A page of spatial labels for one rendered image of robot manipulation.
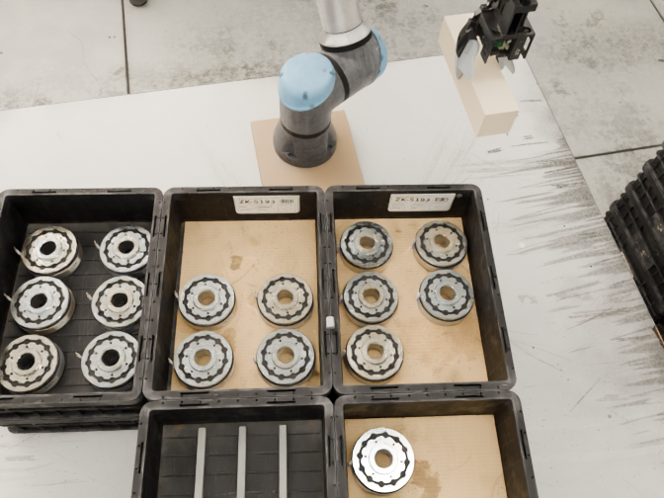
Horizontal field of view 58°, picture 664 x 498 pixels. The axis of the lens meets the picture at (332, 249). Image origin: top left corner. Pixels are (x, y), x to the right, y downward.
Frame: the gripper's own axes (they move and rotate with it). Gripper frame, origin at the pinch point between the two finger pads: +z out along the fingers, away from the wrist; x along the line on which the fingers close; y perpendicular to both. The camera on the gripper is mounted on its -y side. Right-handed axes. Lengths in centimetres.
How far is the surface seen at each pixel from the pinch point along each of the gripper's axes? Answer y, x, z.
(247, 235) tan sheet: 12, -45, 26
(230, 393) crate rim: 46, -52, 16
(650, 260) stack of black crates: 12, 72, 78
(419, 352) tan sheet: 42, -18, 26
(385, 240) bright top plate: 19.8, -19.2, 22.8
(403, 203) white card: 13.8, -14.5, 19.8
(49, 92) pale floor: -115, -114, 109
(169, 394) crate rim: 44, -61, 16
